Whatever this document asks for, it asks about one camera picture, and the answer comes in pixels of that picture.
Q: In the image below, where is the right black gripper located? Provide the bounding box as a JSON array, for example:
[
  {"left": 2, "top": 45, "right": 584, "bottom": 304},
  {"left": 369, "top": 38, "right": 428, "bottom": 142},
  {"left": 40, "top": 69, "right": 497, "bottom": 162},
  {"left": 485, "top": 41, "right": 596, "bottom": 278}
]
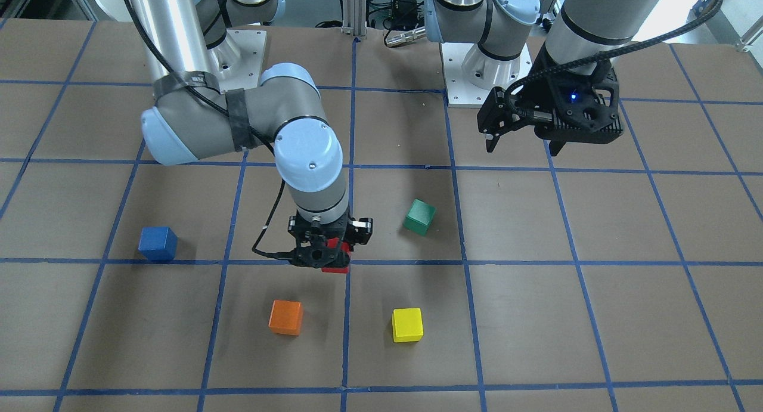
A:
[{"left": 288, "top": 213, "right": 374, "bottom": 249}]

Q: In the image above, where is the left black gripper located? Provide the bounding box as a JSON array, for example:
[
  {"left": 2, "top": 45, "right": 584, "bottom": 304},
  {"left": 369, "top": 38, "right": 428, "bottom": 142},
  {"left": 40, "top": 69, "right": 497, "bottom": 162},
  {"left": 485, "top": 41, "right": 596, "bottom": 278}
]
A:
[{"left": 477, "top": 72, "right": 568, "bottom": 157}]

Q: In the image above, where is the red wooden block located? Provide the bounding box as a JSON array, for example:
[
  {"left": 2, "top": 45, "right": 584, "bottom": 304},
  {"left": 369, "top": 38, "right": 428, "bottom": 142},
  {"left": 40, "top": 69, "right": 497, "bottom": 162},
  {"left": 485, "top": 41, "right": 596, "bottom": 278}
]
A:
[{"left": 321, "top": 238, "right": 351, "bottom": 274}]

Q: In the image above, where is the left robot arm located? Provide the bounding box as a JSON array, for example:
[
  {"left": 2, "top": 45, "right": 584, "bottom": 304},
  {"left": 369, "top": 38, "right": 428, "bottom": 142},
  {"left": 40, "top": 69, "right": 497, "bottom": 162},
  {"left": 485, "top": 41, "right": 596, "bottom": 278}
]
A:
[{"left": 423, "top": 0, "right": 659, "bottom": 156}]

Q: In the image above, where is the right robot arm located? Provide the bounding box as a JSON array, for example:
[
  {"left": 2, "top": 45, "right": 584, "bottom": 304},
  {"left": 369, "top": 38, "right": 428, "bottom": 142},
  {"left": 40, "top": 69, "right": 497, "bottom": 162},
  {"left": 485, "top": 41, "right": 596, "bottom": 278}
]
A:
[{"left": 123, "top": 0, "right": 373, "bottom": 248}]

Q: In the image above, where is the green wooden block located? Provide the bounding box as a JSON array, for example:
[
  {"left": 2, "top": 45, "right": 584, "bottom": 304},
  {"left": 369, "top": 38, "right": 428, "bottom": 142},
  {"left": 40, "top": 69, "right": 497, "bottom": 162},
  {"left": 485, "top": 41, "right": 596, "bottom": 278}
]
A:
[{"left": 403, "top": 199, "right": 436, "bottom": 236}]

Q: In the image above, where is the orange wooden block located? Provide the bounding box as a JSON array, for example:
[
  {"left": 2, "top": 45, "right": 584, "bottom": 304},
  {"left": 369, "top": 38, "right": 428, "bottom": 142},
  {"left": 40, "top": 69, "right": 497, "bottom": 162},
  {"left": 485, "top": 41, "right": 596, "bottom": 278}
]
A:
[{"left": 269, "top": 299, "right": 303, "bottom": 336}]

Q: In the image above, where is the yellow wooden block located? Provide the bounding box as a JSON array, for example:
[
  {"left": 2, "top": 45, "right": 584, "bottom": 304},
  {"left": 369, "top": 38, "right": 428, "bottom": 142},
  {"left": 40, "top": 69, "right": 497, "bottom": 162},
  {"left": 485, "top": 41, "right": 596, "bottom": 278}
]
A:
[{"left": 390, "top": 307, "right": 424, "bottom": 342}]

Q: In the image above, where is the blue wooden block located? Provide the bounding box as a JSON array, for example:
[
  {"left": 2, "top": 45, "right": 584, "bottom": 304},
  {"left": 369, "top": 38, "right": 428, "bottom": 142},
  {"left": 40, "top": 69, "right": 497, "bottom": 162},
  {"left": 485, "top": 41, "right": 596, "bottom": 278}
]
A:
[{"left": 137, "top": 227, "right": 179, "bottom": 262}]

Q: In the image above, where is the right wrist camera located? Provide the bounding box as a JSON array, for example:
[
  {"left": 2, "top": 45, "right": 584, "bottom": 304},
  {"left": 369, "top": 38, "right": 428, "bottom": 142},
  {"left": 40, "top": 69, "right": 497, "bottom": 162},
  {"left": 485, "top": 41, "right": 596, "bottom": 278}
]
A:
[{"left": 289, "top": 239, "right": 340, "bottom": 269}]

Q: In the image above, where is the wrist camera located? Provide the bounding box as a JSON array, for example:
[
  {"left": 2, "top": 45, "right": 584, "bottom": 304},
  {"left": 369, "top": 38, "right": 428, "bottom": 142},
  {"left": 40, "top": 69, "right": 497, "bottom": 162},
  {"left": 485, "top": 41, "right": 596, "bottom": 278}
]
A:
[
  {"left": 289, "top": 239, "right": 340, "bottom": 269},
  {"left": 557, "top": 60, "right": 624, "bottom": 145}
]

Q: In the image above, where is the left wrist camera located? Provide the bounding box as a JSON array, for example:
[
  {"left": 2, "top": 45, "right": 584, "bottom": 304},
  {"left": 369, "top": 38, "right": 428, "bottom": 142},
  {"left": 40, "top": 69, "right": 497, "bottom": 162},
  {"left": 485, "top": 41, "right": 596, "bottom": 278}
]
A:
[{"left": 557, "top": 60, "right": 624, "bottom": 145}]

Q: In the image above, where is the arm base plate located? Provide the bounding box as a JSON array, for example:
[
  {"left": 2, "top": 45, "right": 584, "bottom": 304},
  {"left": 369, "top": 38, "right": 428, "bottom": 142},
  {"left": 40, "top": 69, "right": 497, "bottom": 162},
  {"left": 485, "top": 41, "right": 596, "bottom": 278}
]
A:
[
  {"left": 441, "top": 43, "right": 532, "bottom": 109},
  {"left": 207, "top": 29, "right": 268, "bottom": 92}
]

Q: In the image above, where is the aluminium frame post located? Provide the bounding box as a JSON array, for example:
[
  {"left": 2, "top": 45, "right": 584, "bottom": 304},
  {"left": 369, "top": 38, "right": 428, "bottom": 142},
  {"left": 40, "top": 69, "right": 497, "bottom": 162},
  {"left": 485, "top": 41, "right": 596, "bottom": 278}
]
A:
[{"left": 341, "top": 0, "right": 368, "bottom": 40}]

